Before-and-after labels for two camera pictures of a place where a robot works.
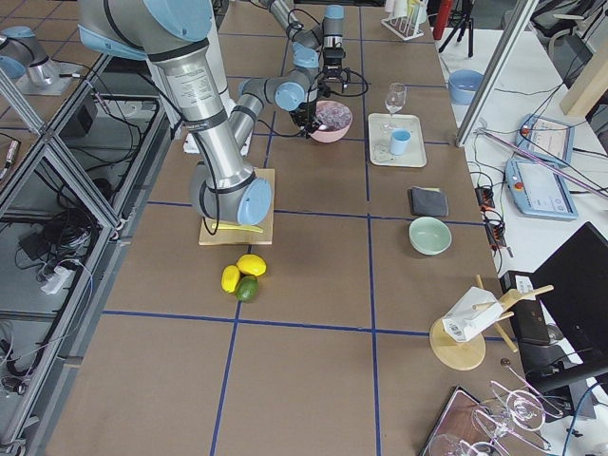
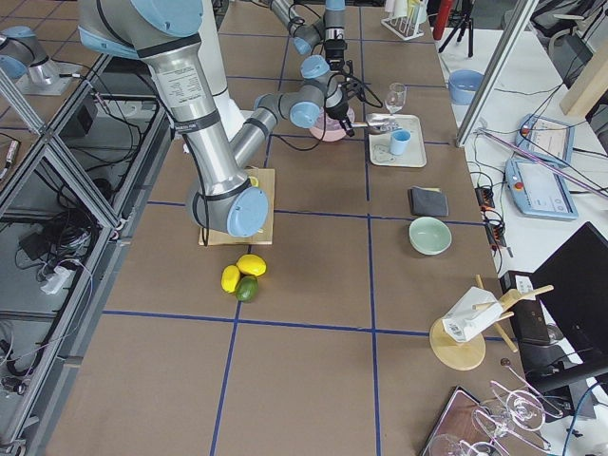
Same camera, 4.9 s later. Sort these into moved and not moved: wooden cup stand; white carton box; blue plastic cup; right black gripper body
Moved: right black gripper body
Not moved: white carton box; wooden cup stand; blue plastic cup
